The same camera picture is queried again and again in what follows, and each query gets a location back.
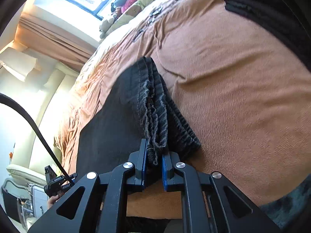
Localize beige plush toy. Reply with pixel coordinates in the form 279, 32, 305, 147
99, 13, 119, 39

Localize black pants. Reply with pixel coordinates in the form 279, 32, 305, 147
76, 56, 202, 233

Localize orange blanket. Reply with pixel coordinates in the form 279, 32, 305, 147
53, 0, 311, 220

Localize dark teal cloth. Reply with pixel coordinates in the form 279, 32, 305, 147
260, 180, 311, 229

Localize stack of black folded clothes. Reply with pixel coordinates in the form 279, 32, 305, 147
211, 0, 311, 73

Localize plush toys and pillows pile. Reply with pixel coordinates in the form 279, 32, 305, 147
100, 0, 170, 39

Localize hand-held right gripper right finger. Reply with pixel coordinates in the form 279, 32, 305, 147
162, 152, 283, 233

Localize person's left hand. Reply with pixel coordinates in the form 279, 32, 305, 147
47, 194, 60, 209

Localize cream padded headboard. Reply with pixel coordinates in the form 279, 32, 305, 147
0, 41, 80, 175

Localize pink plush cloth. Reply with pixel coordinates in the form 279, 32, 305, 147
121, 0, 142, 12

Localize black cable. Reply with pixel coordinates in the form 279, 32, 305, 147
0, 93, 74, 187

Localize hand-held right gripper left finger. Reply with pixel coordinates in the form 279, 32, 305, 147
27, 138, 148, 233

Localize pink curtain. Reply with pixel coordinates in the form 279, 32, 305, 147
15, 12, 98, 73

